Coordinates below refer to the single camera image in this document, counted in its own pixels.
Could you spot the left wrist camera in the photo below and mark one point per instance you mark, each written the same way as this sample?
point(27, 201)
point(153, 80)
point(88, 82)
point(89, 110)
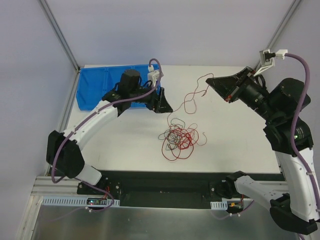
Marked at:
point(153, 75)

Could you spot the aluminium frame post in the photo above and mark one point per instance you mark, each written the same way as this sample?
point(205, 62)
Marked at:
point(293, 8)
point(59, 34)

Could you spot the left aluminium frame post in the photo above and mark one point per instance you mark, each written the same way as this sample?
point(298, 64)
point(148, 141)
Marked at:
point(59, 34)

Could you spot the right aluminium frame post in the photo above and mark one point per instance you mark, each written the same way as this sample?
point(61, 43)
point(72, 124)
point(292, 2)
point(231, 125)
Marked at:
point(293, 8)

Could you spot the left white cable duct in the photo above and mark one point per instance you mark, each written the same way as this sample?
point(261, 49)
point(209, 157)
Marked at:
point(67, 201)

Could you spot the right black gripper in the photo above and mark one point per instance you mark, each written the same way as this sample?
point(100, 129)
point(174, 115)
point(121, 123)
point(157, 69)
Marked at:
point(237, 84)

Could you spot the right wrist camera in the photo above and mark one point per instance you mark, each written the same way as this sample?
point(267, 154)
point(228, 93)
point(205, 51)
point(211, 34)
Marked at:
point(267, 60)

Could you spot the blue plastic divided bin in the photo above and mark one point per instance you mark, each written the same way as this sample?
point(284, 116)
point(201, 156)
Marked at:
point(95, 82)

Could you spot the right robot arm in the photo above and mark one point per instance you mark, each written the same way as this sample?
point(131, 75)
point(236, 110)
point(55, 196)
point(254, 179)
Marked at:
point(291, 140)

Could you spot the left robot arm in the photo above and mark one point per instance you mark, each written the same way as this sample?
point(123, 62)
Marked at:
point(64, 149)

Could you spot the right white cable duct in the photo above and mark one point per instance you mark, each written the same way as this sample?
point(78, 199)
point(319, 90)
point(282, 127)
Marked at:
point(219, 205)

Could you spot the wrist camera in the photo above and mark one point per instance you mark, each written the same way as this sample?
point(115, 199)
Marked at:
point(153, 75)
point(267, 60)

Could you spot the white cable duct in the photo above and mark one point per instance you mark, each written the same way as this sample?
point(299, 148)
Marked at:
point(219, 205)
point(67, 201)

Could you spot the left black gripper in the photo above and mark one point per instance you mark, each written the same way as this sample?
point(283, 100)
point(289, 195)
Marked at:
point(155, 100)

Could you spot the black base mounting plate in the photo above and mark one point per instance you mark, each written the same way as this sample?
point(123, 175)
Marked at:
point(151, 189)

